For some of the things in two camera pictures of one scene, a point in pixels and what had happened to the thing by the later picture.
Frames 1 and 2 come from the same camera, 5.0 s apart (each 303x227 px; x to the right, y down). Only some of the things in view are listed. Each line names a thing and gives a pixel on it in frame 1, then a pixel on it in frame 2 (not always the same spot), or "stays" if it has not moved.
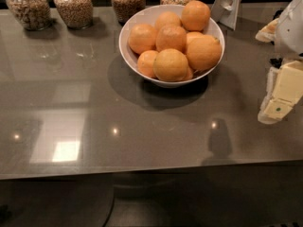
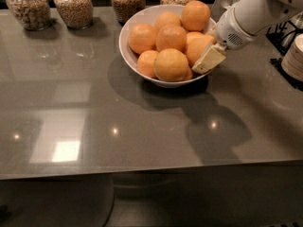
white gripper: x=291 y=32 → x=232 y=28
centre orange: x=170 y=37 stays
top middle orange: x=167 y=18 stays
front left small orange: x=146 y=62 stays
